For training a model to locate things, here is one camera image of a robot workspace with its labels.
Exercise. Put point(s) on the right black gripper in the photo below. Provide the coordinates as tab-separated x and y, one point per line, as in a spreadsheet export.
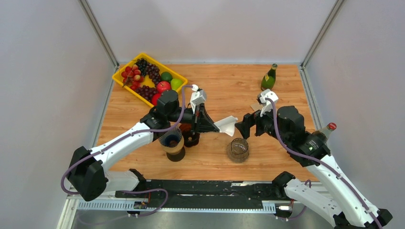
250	119

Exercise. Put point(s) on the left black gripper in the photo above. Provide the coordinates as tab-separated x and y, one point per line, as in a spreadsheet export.
205	124

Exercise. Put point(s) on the white paper coffee filter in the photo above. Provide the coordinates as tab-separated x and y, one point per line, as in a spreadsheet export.
227	125

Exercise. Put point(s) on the blue ribbed glass dripper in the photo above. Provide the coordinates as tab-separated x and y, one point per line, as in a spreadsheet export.
171	138

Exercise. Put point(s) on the wooden ring dripper holder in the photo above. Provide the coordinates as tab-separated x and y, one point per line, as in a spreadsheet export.
173	147

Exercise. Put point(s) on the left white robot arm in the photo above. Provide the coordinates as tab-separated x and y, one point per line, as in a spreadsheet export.
86	175

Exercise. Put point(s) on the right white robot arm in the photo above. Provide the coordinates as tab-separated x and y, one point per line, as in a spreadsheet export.
347	208

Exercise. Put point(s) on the brown paper coffee filter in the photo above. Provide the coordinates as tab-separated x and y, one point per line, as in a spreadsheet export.
256	106

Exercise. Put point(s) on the amber glass dripper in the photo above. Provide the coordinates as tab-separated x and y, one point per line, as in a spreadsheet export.
190	138

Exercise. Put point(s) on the brown coffee server pot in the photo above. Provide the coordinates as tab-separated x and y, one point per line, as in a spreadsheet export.
176	157

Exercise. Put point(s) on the clear ribbed glass pitcher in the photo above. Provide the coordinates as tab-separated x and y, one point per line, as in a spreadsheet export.
238	150

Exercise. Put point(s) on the green glass bottle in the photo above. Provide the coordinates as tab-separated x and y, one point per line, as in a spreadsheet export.
269	79

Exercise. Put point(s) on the green pear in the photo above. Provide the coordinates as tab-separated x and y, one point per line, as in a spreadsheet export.
176	84

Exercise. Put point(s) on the red tomato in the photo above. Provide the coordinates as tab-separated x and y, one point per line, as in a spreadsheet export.
155	98

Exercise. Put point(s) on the red apple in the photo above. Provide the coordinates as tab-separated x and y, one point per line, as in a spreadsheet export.
163	86

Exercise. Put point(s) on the green lime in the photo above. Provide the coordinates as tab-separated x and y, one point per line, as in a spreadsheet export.
166	76

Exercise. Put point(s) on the small dark grape bunch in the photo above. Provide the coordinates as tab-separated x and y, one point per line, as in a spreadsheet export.
146	92

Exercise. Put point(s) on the yellow plastic fruit tray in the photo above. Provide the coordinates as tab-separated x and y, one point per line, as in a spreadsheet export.
148	82

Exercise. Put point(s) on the dark purple grape bunch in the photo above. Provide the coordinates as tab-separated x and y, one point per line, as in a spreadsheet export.
150	70

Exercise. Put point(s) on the cola bottle red cap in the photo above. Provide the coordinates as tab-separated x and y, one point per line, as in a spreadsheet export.
324	133

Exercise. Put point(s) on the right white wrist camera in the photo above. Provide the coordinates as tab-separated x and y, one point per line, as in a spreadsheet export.
267	98

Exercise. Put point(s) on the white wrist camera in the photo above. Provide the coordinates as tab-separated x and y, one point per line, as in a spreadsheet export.
267	98
198	97

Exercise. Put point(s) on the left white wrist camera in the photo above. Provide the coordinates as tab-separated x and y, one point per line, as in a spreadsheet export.
198	97

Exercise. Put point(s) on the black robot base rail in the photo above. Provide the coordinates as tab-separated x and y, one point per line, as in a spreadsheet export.
209	194

